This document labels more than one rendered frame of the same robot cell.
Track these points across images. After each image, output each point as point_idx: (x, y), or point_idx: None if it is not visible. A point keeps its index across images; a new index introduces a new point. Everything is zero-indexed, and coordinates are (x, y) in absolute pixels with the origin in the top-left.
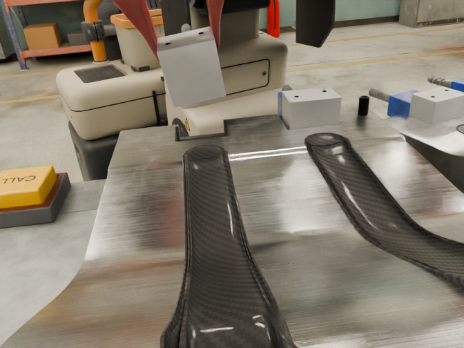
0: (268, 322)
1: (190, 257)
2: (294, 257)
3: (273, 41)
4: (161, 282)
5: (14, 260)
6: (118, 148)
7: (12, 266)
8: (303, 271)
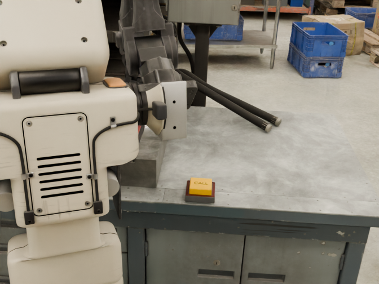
0: None
1: (143, 127)
2: None
3: (21, 235)
4: None
5: (195, 176)
6: (157, 151)
7: (195, 174)
8: None
